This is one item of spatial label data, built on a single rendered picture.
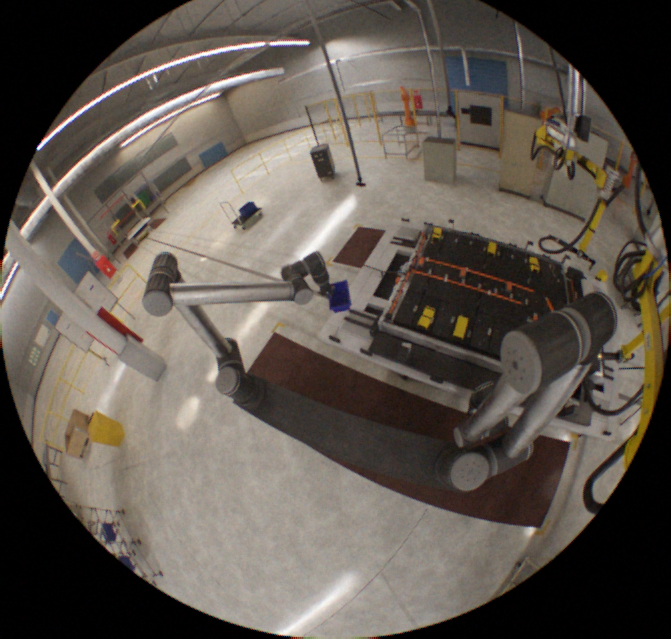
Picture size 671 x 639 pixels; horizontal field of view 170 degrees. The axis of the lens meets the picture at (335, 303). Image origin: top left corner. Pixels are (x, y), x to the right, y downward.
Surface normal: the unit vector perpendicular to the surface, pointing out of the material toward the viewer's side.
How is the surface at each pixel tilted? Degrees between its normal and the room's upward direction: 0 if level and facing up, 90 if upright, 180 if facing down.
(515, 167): 90
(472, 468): 0
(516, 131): 90
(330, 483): 0
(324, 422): 0
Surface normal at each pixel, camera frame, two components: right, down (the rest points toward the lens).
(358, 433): -0.25, -0.58
